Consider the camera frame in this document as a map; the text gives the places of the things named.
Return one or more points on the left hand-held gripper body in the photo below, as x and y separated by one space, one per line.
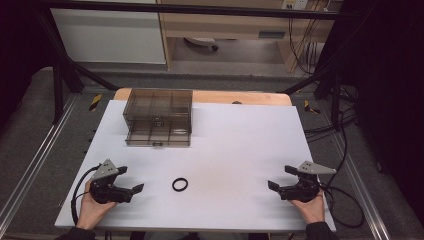
105 191

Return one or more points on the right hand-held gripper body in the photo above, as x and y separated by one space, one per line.
305 191

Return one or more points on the transparent brown drawer box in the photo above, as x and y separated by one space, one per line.
160 103

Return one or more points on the person's right hand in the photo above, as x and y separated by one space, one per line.
313 210

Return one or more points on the person's left hand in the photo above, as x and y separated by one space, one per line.
89 211

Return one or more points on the white table board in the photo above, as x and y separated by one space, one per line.
233 150

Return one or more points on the yellow black floor tape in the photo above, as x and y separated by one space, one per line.
310 107
95 102

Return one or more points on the wooden table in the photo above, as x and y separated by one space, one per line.
220 97

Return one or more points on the black curtain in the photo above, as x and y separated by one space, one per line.
20 50
390 83

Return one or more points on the white cabinet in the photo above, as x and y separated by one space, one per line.
110 36

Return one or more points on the white power strip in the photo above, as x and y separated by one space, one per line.
201 41

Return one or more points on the light wooden desk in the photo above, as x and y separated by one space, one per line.
233 23

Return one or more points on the aluminium floor rail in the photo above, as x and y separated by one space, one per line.
40 156
363 186

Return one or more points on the black diagonal frame strut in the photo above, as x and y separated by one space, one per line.
310 80
71 63

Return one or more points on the white wall socket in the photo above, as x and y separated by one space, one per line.
295 4

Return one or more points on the black horizontal frame bar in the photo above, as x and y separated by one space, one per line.
200 9

